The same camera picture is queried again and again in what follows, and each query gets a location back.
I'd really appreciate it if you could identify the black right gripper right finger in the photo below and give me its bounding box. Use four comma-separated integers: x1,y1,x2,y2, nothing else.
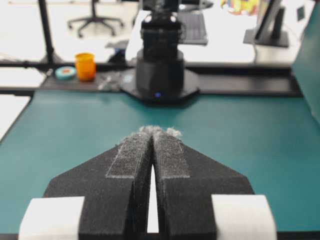
153,131,277,240

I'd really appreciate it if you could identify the black office chair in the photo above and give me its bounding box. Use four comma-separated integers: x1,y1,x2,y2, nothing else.
67,0,125,38

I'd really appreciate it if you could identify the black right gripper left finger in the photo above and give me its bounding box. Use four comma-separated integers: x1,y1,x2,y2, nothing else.
18,132,153,240

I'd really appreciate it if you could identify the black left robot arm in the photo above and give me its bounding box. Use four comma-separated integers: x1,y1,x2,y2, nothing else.
18,0,186,240

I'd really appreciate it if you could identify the teal side panel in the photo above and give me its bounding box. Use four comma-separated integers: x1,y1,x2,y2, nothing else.
292,0,320,122

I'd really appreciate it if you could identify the orange plastic cup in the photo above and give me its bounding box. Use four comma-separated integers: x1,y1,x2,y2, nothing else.
75,52,96,82

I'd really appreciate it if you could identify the colourful toy pile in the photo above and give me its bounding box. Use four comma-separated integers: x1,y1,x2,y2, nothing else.
220,0,259,16

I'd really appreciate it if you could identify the teal tape roll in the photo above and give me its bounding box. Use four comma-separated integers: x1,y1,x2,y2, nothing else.
54,66,76,80

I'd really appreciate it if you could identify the black keyboard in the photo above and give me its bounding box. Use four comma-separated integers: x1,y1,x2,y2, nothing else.
178,12,208,46

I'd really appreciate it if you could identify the black tripod stand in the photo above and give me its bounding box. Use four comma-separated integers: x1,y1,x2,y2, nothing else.
0,0,67,71

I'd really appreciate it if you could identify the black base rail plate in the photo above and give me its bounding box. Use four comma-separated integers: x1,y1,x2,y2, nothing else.
40,67,302,97

